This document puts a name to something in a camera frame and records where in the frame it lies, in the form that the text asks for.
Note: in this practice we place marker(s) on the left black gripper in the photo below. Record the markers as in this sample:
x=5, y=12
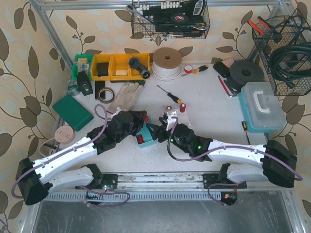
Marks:
x=141, y=119

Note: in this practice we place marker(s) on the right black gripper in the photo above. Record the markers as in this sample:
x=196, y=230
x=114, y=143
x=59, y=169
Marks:
x=160, y=133

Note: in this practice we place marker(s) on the beige work glove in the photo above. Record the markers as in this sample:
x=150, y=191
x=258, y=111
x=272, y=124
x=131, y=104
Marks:
x=126, y=97

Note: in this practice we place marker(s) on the large red spring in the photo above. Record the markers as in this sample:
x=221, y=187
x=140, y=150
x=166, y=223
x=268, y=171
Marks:
x=182, y=108

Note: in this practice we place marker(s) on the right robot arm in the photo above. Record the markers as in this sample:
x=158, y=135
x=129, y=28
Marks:
x=243, y=163

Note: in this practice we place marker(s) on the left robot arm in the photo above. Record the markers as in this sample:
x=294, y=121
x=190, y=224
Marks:
x=36, y=179

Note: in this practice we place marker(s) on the turquoise plastic tray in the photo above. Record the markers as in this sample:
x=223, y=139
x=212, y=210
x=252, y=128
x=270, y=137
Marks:
x=148, y=141

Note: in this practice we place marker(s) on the black orange screwdriver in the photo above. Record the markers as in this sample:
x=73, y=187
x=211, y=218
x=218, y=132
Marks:
x=169, y=94

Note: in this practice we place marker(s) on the brown tape roll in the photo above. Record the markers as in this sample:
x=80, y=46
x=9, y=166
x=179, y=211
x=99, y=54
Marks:
x=106, y=95

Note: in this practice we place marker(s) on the black pipe fitting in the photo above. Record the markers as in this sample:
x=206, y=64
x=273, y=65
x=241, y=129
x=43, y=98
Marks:
x=134, y=63

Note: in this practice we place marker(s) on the black foam block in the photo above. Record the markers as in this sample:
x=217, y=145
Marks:
x=102, y=69

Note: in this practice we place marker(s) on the red tape roll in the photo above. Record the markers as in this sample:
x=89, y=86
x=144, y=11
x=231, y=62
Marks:
x=188, y=69

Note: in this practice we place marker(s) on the black measuring device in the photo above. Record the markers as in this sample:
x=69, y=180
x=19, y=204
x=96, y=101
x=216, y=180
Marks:
x=84, y=83

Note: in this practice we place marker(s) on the glass jar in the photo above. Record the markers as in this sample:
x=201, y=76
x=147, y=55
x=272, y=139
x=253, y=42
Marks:
x=73, y=88

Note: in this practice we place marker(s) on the green sanding block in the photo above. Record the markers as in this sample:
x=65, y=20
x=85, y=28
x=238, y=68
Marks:
x=72, y=112

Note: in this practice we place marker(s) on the green parts bin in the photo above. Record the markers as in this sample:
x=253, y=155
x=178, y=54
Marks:
x=82, y=62

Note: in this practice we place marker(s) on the round beige power strip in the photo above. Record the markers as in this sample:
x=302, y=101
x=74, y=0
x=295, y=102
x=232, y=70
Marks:
x=64, y=134

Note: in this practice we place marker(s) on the black sponge block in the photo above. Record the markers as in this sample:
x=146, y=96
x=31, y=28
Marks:
x=222, y=69

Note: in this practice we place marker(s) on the small yellow black screwdriver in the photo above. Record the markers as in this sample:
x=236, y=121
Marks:
x=246, y=131

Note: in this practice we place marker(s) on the clear turquoise storage box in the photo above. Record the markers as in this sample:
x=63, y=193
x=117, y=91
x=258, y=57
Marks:
x=261, y=109

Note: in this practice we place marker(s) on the white peg base plate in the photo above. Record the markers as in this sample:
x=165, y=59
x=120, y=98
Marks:
x=182, y=117

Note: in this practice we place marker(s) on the white cable spool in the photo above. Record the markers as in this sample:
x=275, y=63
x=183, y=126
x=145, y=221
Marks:
x=166, y=64

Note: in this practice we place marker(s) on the red handled hex key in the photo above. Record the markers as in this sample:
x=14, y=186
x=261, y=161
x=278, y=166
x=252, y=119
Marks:
x=227, y=88

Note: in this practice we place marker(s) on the black cable spool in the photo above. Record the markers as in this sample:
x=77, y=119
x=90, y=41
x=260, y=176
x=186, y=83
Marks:
x=242, y=72

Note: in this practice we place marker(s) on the top wire basket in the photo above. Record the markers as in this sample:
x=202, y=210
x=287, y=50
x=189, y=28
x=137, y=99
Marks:
x=163, y=19

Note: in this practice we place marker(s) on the wire basket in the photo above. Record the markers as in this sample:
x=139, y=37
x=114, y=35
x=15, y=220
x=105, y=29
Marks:
x=163, y=19
x=285, y=53

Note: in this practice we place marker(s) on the right wire basket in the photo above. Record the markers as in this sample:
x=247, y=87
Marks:
x=285, y=53

